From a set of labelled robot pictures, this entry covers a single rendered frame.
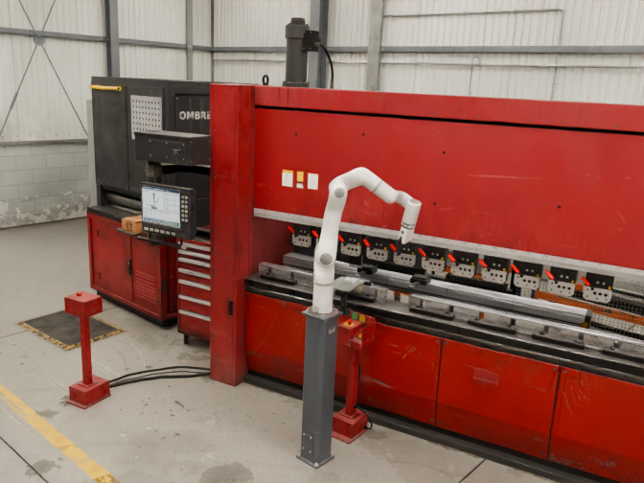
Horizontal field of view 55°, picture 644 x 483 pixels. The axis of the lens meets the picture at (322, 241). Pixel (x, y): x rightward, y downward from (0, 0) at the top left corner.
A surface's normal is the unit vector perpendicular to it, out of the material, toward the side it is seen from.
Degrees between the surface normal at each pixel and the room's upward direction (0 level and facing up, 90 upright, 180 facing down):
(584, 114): 90
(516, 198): 90
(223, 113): 90
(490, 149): 90
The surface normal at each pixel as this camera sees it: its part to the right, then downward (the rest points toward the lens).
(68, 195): 0.75, 0.20
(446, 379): -0.47, 0.20
